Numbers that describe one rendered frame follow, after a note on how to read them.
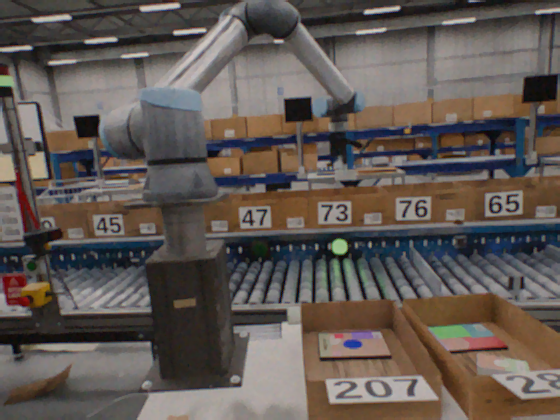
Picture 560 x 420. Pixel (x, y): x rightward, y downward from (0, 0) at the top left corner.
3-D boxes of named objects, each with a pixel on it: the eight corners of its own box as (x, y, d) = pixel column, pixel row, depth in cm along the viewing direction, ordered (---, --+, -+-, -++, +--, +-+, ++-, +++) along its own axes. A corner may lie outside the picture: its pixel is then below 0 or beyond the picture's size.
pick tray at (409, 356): (307, 424, 83) (304, 381, 81) (301, 333, 120) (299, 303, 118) (444, 420, 81) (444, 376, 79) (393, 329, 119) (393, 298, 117)
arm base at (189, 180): (208, 198, 90) (204, 156, 89) (129, 203, 92) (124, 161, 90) (224, 192, 109) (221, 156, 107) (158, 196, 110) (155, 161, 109)
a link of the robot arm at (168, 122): (169, 158, 88) (160, 78, 86) (130, 162, 99) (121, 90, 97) (219, 156, 100) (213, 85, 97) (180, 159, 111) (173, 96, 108)
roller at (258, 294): (246, 316, 146) (245, 304, 145) (264, 269, 196) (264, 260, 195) (259, 316, 145) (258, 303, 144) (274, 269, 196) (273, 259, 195)
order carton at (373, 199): (308, 230, 195) (306, 197, 191) (309, 218, 223) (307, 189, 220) (389, 227, 190) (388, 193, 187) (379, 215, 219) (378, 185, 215)
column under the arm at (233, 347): (242, 387, 96) (229, 260, 90) (138, 394, 97) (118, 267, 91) (250, 334, 122) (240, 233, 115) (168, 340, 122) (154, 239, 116)
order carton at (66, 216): (21, 243, 213) (14, 213, 210) (57, 230, 242) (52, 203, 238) (89, 240, 208) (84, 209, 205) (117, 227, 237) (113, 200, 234)
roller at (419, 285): (426, 313, 138) (426, 300, 137) (396, 265, 188) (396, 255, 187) (441, 313, 137) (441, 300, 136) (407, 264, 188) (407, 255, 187)
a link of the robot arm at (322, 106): (330, 94, 170) (344, 95, 180) (308, 98, 178) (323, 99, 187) (331, 116, 172) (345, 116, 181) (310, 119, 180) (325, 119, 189)
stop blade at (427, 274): (439, 304, 140) (440, 281, 138) (409, 263, 185) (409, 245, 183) (441, 304, 140) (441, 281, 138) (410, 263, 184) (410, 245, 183)
